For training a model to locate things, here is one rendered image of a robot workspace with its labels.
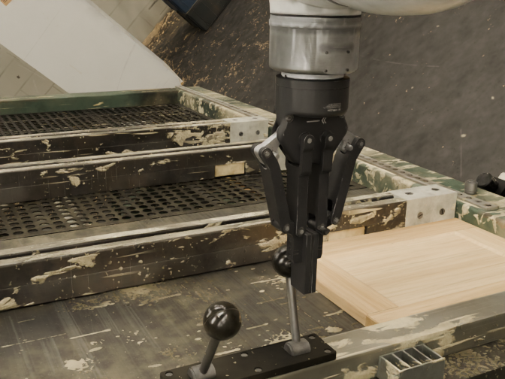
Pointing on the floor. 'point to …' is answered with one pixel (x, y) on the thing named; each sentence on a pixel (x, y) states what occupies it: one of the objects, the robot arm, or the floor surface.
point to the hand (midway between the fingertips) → (303, 259)
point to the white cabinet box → (80, 46)
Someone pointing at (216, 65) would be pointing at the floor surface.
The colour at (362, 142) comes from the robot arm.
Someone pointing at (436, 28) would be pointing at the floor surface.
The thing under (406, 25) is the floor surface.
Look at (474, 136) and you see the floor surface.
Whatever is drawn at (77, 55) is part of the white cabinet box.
